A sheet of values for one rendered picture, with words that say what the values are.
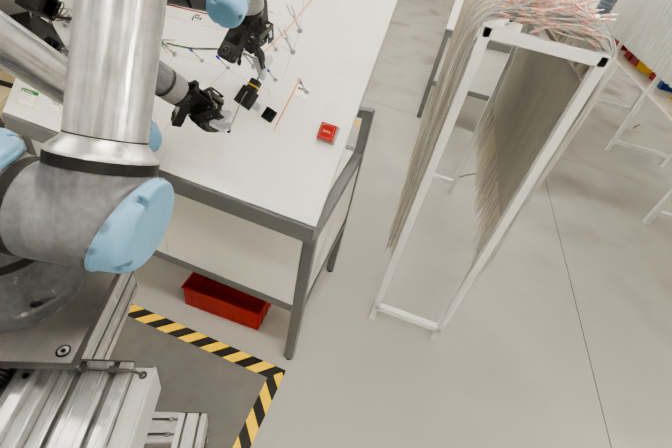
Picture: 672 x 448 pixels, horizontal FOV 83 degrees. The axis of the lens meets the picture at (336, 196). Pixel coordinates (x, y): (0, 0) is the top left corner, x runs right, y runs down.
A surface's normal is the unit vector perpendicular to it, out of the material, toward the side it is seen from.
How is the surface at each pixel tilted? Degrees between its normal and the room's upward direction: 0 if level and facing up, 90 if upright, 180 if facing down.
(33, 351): 0
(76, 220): 56
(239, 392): 0
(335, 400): 0
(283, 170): 49
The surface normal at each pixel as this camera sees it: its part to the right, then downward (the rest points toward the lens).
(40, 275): 0.88, 0.16
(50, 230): 0.00, 0.21
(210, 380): 0.17, -0.76
